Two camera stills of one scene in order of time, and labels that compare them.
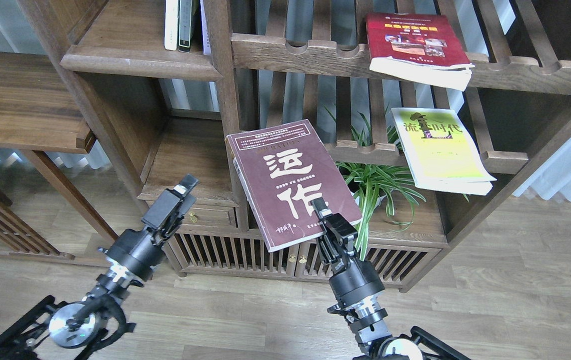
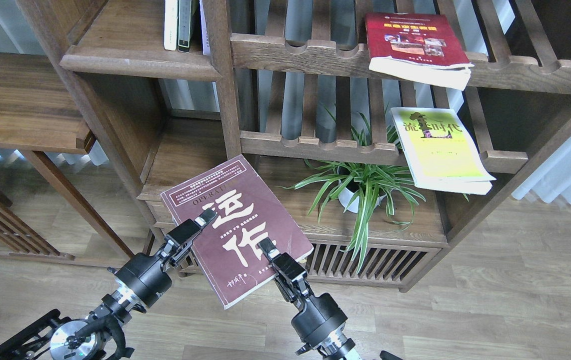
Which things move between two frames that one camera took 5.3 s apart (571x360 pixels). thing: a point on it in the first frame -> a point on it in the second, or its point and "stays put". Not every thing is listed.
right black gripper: (336, 243) -> (291, 278)
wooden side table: (23, 101) stays put
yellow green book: (442, 154) stays put
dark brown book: (284, 168) -> (227, 248)
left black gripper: (163, 218) -> (179, 241)
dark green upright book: (185, 21) stays put
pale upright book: (207, 48) stays put
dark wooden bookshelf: (292, 132) stays put
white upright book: (171, 25) stays put
